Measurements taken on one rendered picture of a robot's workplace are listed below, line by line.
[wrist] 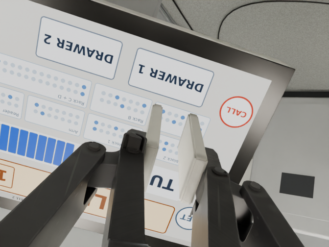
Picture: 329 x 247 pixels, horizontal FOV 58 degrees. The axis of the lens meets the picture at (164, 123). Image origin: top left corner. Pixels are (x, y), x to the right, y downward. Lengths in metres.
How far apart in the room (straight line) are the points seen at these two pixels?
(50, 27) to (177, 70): 0.15
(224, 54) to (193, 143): 0.19
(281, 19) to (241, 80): 1.44
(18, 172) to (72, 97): 0.14
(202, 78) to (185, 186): 0.21
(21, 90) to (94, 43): 0.11
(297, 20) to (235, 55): 1.45
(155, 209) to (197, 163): 0.28
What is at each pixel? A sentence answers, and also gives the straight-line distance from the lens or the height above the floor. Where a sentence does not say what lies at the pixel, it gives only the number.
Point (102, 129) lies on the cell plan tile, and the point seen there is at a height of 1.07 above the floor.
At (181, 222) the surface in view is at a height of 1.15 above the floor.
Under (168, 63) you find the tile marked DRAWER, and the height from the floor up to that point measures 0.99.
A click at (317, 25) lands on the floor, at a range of 1.83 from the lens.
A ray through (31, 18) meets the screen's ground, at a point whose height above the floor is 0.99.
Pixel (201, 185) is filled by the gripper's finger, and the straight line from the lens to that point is 0.16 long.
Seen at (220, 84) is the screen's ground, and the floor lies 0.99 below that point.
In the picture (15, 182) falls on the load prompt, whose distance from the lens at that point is 0.46.
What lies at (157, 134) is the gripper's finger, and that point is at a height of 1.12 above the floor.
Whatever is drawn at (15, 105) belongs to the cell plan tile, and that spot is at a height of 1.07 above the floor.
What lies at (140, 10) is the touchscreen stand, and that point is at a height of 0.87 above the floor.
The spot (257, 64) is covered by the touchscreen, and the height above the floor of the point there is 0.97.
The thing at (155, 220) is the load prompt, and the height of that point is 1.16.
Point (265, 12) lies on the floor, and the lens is 1.76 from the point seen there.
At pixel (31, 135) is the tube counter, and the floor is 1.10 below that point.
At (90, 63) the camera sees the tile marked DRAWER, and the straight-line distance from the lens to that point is 0.36.
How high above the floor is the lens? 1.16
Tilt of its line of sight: 18 degrees down
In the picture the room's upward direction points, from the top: 165 degrees counter-clockwise
